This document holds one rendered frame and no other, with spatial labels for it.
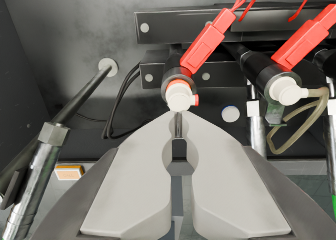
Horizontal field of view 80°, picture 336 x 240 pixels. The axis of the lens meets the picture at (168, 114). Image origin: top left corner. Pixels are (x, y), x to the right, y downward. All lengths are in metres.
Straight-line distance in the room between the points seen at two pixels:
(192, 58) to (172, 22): 0.10
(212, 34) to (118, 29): 0.28
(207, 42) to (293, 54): 0.07
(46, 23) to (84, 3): 0.09
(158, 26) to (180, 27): 0.03
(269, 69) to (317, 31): 0.04
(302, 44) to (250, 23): 0.09
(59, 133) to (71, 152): 0.30
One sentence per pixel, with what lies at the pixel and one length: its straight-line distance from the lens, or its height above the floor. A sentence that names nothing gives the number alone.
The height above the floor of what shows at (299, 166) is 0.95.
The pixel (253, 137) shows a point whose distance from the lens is 0.22.
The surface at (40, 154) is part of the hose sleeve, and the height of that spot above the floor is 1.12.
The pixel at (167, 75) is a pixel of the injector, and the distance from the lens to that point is 0.16.
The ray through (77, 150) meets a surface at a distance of 0.49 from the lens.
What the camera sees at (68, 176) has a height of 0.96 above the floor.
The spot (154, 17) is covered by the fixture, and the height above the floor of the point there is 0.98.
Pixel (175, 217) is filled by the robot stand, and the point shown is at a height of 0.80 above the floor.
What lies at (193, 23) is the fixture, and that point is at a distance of 0.27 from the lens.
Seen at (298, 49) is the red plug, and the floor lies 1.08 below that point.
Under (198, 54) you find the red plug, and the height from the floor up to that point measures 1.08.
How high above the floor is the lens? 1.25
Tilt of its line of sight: 59 degrees down
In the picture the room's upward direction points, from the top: 178 degrees counter-clockwise
